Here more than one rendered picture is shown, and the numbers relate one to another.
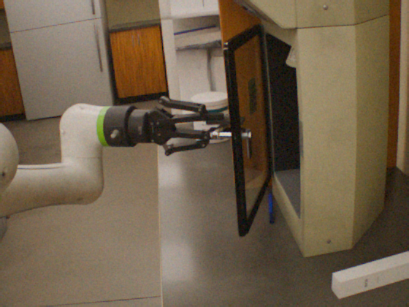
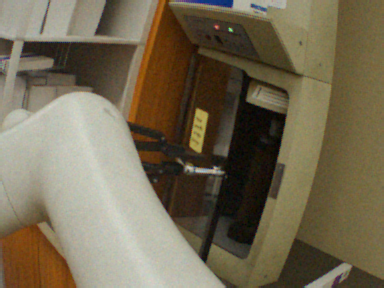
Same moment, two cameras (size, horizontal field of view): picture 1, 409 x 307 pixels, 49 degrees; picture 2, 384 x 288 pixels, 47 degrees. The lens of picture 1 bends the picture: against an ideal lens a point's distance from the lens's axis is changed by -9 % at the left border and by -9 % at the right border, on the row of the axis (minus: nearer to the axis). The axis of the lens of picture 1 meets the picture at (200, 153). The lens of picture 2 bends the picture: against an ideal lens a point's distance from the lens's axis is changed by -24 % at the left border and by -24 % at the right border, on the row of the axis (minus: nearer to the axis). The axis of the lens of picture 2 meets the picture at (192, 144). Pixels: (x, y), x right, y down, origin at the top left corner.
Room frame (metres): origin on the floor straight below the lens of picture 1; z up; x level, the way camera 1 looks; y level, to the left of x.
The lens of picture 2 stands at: (0.16, 0.56, 1.45)
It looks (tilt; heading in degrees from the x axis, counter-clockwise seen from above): 12 degrees down; 322
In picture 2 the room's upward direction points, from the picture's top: 12 degrees clockwise
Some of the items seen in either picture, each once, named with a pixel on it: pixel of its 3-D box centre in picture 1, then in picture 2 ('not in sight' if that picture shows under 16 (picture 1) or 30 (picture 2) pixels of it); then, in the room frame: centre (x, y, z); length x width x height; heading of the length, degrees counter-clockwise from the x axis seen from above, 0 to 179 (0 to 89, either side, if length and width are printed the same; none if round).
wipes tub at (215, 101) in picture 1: (211, 116); not in sight; (1.62, -0.05, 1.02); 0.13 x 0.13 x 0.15
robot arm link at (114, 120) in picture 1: (123, 126); not in sight; (1.03, 0.16, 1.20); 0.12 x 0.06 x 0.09; 160
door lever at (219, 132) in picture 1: (228, 129); (193, 165); (0.93, -0.06, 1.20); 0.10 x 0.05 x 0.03; 160
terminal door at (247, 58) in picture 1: (251, 122); (197, 161); (0.99, -0.12, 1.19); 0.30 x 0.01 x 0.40; 160
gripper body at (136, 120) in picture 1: (154, 126); not in sight; (1.01, 0.09, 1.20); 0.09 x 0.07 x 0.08; 70
